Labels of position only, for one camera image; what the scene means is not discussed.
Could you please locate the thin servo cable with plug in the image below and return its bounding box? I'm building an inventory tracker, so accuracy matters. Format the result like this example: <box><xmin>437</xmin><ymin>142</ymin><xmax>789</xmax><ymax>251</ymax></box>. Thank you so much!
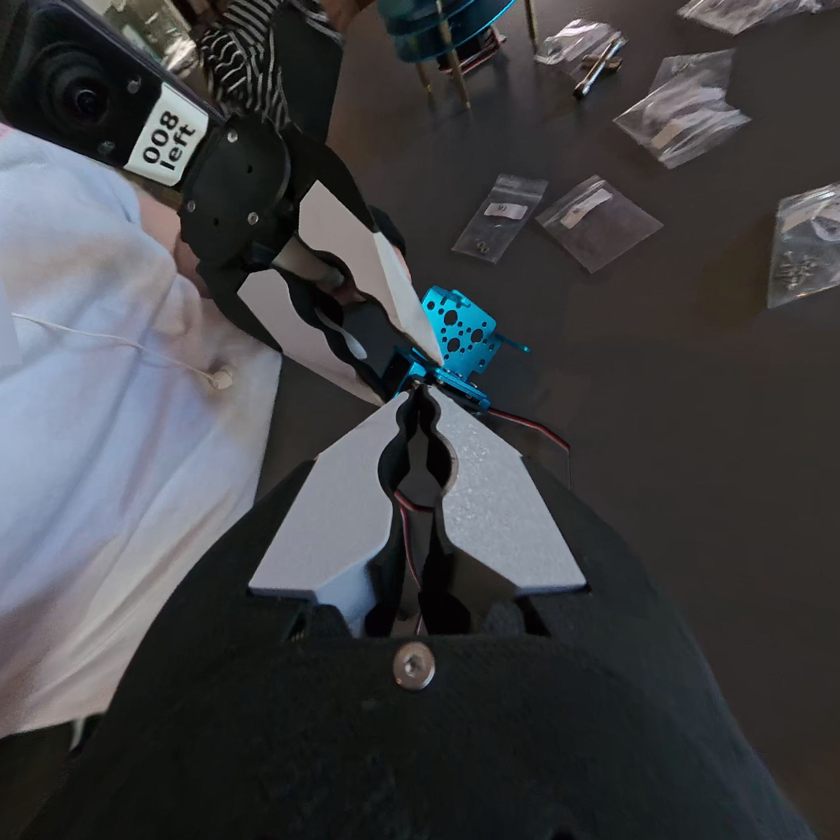
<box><xmin>392</xmin><ymin>403</ymin><xmax>572</xmax><ymax>631</ymax></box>

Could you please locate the clear bag of black parts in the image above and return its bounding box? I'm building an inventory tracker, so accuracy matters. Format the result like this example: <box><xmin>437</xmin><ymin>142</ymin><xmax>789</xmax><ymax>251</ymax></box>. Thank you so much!
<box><xmin>533</xmin><ymin>20</ymin><xmax>624</xmax><ymax>67</ymax></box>

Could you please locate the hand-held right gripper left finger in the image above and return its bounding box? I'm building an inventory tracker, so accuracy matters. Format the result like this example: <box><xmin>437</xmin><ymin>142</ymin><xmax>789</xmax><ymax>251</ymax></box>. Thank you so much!
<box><xmin>248</xmin><ymin>392</ymin><xmax>410</xmax><ymax>636</ymax></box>

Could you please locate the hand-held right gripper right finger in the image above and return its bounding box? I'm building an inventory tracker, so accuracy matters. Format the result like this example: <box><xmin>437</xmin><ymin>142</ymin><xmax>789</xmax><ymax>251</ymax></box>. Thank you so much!
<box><xmin>424</xmin><ymin>387</ymin><xmax>588</xmax><ymax>636</ymax></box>

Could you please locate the crumpled clear plastic bag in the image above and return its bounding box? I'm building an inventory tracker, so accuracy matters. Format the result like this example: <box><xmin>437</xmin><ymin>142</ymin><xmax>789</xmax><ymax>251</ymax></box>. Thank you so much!
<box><xmin>650</xmin><ymin>49</ymin><xmax>736</xmax><ymax>99</ymax></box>

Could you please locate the person's left hand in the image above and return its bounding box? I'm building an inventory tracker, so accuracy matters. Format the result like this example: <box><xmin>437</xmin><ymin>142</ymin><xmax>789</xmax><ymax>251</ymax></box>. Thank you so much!
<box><xmin>367</xmin><ymin>206</ymin><xmax>413</xmax><ymax>293</ymax></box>

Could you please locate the flat clear bag with nuts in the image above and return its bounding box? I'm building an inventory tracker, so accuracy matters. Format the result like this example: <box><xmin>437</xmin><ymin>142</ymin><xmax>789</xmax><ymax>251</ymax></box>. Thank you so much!
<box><xmin>451</xmin><ymin>174</ymin><xmax>549</xmax><ymax>265</ymax></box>

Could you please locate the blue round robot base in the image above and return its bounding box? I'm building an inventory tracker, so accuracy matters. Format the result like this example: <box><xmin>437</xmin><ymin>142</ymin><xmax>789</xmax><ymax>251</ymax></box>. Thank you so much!
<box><xmin>384</xmin><ymin>0</ymin><xmax>540</xmax><ymax>112</ymax></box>

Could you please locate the flat clear zip bag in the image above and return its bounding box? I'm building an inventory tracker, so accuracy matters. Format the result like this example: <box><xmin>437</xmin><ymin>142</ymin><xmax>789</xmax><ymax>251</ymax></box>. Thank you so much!
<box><xmin>535</xmin><ymin>174</ymin><xmax>664</xmax><ymax>273</ymax></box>

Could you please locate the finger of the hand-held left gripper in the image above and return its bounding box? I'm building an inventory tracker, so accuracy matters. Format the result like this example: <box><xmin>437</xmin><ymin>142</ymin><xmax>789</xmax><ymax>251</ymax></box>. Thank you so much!
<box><xmin>295</xmin><ymin>179</ymin><xmax>448</xmax><ymax>366</ymax></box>
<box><xmin>235</xmin><ymin>266</ymin><xmax>403</xmax><ymax>406</ymax></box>

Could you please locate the clear bag with white block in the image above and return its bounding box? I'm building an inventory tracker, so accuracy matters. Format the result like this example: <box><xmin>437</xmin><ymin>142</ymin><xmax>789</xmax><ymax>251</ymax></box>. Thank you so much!
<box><xmin>613</xmin><ymin>85</ymin><xmax>752</xmax><ymax>170</ymax></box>

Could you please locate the clear bag of dark screws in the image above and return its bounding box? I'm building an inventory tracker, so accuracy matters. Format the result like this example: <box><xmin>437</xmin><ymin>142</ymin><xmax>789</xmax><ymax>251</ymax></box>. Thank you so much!
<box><xmin>766</xmin><ymin>184</ymin><xmax>840</xmax><ymax>309</ymax></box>

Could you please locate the small metal cross wrench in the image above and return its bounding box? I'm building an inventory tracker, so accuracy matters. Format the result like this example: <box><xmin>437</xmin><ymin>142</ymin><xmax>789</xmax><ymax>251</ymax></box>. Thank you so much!
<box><xmin>573</xmin><ymin>36</ymin><xmax>626</xmax><ymax>101</ymax></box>

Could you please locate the blue metal servo bracket assembly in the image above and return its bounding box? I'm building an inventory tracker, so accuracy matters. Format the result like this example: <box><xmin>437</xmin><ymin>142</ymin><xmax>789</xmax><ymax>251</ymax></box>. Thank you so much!
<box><xmin>386</xmin><ymin>285</ymin><xmax>531</xmax><ymax>413</ymax></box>

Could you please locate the dark desk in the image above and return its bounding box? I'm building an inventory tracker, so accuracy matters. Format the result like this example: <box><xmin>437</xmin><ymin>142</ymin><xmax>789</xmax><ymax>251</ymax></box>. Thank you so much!
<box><xmin>252</xmin><ymin>0</ymin><xmax>840</xmax><ymax>840</ymax></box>

